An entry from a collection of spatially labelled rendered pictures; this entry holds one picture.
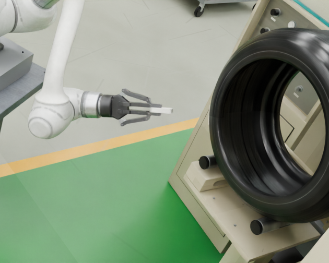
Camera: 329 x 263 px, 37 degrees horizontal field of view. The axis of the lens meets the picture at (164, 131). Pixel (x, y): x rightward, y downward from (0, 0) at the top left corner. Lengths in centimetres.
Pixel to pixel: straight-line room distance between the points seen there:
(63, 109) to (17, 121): 147
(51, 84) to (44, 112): 9
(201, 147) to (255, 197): 121
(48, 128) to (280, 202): 70
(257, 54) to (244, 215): 55
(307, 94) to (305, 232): 70
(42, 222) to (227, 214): 109
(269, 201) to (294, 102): 92
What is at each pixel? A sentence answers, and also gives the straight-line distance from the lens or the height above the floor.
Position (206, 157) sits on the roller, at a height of 92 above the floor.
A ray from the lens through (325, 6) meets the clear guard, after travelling 218.
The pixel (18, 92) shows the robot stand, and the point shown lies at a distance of 207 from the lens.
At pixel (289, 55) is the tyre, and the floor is 137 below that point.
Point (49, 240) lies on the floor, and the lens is 239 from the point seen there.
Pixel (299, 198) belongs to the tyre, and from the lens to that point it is 137.
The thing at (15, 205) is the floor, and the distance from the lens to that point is 250.
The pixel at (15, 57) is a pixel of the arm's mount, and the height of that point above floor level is 74.
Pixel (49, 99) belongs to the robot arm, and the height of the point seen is 97.
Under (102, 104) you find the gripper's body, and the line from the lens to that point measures 162.
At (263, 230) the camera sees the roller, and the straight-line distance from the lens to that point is 150.
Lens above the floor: 182
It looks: 34 degrees down
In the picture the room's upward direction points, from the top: 25 degrees clockwise
